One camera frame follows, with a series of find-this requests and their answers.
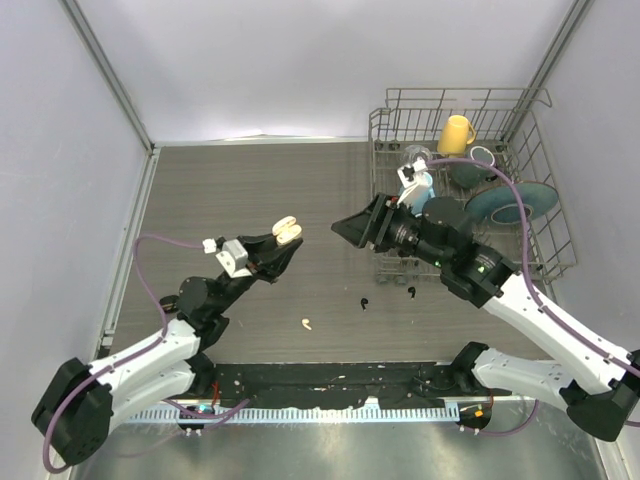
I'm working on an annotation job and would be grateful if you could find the light blue mug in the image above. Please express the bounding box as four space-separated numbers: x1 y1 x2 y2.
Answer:
399 171 435 217

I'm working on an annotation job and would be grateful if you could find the metal wire dish rack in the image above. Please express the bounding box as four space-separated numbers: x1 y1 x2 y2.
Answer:
368 87 577 292

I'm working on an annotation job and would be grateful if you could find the clear glass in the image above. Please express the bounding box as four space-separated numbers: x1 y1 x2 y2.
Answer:
401 144 433 164

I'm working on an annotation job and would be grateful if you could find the cream earbud charging case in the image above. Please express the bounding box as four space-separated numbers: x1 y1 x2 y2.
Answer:
272 216 302 246

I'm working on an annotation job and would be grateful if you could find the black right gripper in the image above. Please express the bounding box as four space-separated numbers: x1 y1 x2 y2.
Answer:
332 193 448 270

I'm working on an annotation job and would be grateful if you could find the dark grey-green mug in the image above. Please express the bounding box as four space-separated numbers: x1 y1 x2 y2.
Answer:
450 146 496 189

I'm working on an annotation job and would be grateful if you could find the yellow mug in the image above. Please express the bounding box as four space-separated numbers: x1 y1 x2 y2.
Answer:
437 115 477 157

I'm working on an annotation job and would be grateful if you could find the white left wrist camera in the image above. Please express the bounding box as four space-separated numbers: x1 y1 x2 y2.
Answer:
202 238 252 279

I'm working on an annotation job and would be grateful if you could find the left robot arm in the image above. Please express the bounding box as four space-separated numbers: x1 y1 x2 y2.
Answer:
31 218 303 474

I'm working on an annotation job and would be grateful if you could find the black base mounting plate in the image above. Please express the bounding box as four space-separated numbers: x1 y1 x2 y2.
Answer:
171 362 511 410

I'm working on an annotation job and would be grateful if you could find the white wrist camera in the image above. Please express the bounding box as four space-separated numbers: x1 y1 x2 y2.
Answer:
397 157 436 216
202 238 252 279

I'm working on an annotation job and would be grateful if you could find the aluminium frame rail left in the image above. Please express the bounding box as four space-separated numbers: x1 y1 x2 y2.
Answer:
98 147 161 349

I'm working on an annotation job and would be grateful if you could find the blue ceramic plate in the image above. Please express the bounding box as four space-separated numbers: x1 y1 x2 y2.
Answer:
464 181 559 226

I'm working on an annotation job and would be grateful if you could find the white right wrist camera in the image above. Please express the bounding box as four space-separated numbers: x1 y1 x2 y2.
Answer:
397 157 436 216

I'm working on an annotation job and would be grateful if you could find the white slotted cable duct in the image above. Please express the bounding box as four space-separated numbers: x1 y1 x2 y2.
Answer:
125 402 460 425

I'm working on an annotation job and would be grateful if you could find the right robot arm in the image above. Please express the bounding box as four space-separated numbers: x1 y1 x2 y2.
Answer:
331 194 639 442

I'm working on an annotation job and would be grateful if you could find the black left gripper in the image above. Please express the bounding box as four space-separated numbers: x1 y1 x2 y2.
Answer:
214 228 301 314

